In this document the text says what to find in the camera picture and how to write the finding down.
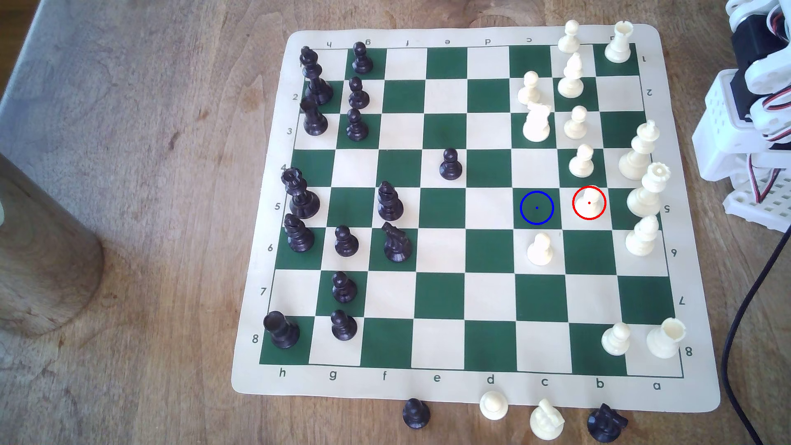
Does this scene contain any black rook chess piece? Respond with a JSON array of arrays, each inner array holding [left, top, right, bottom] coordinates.
[[263, 311, 301, 350]]

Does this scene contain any white king chess piece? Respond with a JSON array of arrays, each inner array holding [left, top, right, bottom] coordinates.
[[618, 120, 661, 180]]

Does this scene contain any black cable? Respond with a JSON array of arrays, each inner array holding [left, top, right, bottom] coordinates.
[[718, 227, 791, 445]]

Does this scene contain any black knight chess piece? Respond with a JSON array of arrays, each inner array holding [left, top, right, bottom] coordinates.
[[587, 403, 629, 443], [381, 221, 413, 263]]

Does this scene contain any white knight chess piece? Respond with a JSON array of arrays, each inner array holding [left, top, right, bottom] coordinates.
[[529, 398, 566, 441], [522, 102, 552, 143]]

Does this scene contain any black pawn chess piece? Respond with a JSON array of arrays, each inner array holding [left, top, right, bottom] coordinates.
[[332, 271, 358, 304], [347, 76, 370, 110], [439, 148, 463, 181], [346, 108, 370, 142], [351, 41, 374, 75], [330, 309, 358, 342], [402, 398, 431, 430], [334, 225, 360, 258]]

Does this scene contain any black bishop f5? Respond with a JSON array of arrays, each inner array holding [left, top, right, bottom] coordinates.
[[377, 181, 404, 222]]

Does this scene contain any red white servo wire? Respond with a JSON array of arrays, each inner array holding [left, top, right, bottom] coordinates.
[[744, 151, 782, 205]]

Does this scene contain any white pawn chess piece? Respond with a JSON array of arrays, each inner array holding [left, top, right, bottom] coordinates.
[[480, 391, 509, 421], [564, 105, 589, 140], [574, 187, 605, 219], [527, 232, 554, 267], [601, 322, 632, 356], [569, 144, 595, 178], [557, 20, 582, 54], [517, 70, 543, 106]]

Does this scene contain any black queen h5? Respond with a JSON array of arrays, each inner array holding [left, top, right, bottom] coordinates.
[[281, 167, 321, 219]]

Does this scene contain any black king h2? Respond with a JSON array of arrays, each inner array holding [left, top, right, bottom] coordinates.
[[299, 46, 335, 106]]

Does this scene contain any white queen chess piece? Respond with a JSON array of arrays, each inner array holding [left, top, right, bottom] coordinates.
[[627, 162, 672, 218]]

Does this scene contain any wooden cylinder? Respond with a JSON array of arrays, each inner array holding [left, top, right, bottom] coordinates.
[[0, 151, 105, 338]]

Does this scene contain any white bishop chess piece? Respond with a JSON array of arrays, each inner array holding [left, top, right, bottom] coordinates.
[[557, 52, 585, 99], [625, 215, 660, 257]]

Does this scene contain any green and cream chess mat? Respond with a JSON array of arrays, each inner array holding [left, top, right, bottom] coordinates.
[[230, 23, 722, 414]]

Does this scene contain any white rook chess piece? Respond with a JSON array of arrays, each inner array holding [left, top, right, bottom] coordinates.
[[604, 20, 635, 64], [646, 318, 687, 359]]

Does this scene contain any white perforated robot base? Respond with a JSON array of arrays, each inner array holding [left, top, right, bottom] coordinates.
[[691, 69, 791, 233]]

